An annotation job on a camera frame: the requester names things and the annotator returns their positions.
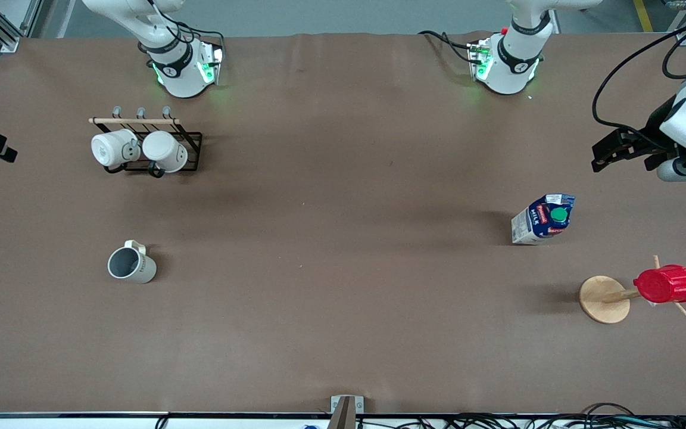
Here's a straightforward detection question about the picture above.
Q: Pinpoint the white mug with grey interior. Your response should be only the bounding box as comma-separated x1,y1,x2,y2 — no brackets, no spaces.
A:
107,240,158,285

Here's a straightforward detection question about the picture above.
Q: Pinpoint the blue white milk carton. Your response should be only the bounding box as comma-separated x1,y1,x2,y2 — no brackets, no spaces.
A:
510,193,576,245

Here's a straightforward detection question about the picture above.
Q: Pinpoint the red plastic cup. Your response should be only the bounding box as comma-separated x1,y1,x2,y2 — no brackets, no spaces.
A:
633,265,686,304

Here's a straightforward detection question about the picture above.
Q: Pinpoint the wooden mug tree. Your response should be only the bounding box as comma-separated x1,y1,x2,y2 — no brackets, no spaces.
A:
578,255,686,325

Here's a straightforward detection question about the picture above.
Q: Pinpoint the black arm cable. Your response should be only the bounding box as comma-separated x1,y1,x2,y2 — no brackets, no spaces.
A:
662,27,686,80
591,18,686,130

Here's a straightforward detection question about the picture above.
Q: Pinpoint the black wire mug rack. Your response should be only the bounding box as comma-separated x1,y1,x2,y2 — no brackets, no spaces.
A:
88,105,204,179

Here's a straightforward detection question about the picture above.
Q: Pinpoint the black base cable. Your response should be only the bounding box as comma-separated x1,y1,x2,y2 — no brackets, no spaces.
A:
146,0,226,67
418,30,476,64

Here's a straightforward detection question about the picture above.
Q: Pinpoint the black cable bundle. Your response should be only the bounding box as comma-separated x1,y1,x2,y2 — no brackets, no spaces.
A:
355,403,686,429

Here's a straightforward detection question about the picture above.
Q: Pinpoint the metal table bracket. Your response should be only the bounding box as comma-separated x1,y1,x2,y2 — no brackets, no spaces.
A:
329,394,365,429

